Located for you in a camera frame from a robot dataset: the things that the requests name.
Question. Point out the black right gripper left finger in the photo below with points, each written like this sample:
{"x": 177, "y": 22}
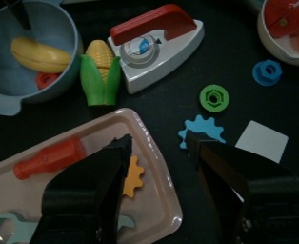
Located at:
{"x": 86, "y": 193}

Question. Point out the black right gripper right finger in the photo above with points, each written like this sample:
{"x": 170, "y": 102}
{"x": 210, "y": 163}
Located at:
{"x": 248, "y": 190}

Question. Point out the red toy apple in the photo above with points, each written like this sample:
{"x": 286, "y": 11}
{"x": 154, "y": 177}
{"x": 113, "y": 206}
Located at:
{"x": 286, "y": 16}

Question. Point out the orange toy gear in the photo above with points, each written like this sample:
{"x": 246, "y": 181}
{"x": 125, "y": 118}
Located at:
{"x": 133, "y": 179}

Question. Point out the white square card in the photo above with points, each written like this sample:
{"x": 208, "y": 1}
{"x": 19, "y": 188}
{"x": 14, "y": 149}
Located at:
{"x": 261, "y": 140}

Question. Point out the pink plastic tray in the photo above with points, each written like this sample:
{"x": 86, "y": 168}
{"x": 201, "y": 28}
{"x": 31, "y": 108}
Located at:
{"x": 154, "y": 178}

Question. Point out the light blue toy wrench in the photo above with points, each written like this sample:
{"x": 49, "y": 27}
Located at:
{"x": 6, "y": 228}

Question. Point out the blue toy gear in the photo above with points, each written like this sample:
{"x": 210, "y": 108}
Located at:
{"x": 201, "y": 127}

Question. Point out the green round toy nut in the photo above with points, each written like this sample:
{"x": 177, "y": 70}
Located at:
{"x": 213, "y": 98}

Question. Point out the toy corn cob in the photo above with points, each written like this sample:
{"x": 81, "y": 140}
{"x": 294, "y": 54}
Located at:
{"x": 98, "y": 76}

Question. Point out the red toy nut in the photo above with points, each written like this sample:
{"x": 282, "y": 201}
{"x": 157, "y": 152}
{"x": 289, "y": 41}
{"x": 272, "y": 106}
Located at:
{"x": 45, "y": 80}

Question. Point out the blue hexagonal toy nut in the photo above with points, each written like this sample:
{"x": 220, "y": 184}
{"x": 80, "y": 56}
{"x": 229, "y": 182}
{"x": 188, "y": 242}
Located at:
{"x": 266, "y": 72}

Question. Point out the light blue toy pot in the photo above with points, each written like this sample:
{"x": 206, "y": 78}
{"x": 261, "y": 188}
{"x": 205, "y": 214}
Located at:
{"x": 10, "y": 79}

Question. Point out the yellow toy banana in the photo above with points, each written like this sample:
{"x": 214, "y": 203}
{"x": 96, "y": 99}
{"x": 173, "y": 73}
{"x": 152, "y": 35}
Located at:
{"x": 38, "y": 57}

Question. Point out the white toy bowl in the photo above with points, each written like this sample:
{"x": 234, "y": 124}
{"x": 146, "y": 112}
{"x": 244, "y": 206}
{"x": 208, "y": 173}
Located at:
{"x": 273, "y": 47}

